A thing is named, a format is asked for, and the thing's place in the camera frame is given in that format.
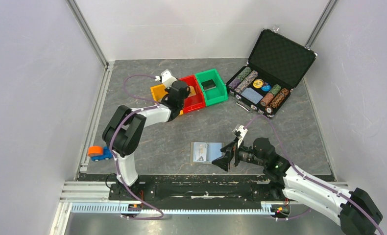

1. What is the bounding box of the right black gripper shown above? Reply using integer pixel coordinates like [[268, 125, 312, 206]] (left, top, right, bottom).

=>
[[211, 136, 266, 172]]

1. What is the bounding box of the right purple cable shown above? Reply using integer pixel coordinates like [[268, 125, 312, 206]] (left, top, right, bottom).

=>
[[243, 114, 385, 235]]

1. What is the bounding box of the yellow plastic bin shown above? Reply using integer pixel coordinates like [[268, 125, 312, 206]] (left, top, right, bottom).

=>
[[150, 85, 184, 122]]

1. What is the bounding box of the black poker chip case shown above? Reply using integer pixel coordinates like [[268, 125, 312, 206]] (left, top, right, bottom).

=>
[[226, 29, 317, 118]]

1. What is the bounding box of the left aluminium frame post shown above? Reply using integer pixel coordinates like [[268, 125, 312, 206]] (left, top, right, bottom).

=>
[[66, 0, 109, 68]]

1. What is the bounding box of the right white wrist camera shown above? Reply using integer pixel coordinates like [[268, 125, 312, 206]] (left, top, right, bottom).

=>
[[232, 124, 248, 146]]

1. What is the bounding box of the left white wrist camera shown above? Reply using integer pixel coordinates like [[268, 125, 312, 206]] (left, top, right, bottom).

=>
[[155, 70, 177, 89]]

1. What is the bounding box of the red plastic bin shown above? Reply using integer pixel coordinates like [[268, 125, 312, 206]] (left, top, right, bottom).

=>
[[180, 75, 206, 114]]

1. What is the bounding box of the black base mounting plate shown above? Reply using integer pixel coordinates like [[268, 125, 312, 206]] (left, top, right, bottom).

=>
[[108, 174, 286, 210]]

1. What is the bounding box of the white credit card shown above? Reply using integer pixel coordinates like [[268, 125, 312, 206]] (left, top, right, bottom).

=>
[[193, 142, 207, 163]]

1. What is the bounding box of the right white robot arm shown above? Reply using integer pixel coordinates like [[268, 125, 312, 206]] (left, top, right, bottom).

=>
[[212, 138, 383, 235]]

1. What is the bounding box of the brown poker chip row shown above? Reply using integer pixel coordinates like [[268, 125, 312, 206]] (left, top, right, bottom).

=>
[[259, 84, 290, 108]]

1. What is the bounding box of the green poker chip row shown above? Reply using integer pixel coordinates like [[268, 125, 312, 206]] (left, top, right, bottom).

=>
[[237, 67, 252, 82]]

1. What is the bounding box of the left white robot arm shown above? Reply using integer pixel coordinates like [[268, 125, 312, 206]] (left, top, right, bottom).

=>
[[102, 80, 191, 200]]

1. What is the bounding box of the purple poker chip row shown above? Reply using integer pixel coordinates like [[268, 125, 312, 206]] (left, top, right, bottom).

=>
[[228, 70, 258, 94]]

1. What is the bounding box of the yellow dealer button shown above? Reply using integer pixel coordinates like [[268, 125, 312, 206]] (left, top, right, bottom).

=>
[[253, 79, 265, 89]]

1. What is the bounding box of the blue dealer button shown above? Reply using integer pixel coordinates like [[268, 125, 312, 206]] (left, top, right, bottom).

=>
[[261, 84, 271, 92]]

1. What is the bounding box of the grey card holder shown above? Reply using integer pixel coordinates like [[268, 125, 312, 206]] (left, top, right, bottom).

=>
[[190, 142, 224, 164]]

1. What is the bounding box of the green plastic bin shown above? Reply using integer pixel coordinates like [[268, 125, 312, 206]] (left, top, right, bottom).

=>
[[195, 69, 228, 106]]

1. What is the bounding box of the aluminium frame post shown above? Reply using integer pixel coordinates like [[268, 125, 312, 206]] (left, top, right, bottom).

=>
[[305, 0, 338, 49], [66, 0, 109, 68]]

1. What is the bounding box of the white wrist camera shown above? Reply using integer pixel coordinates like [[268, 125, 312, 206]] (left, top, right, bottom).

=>
[[155, 70, 177, 89], [232, 124, 248, 146]]

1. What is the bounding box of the blue playing card deck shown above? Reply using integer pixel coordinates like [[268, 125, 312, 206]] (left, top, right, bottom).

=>
[[241, 88, 263, 104]]

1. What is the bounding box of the tan card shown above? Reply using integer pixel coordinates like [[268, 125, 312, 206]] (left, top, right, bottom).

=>
[[188, 86, 196, 97]]

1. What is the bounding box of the right aluminium frame post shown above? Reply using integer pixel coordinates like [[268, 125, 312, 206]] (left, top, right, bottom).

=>
[[305, 0, 338, 49]]

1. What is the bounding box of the orange blue toy car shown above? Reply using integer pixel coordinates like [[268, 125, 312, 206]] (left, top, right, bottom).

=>
[[87, 146, 113, 162]]

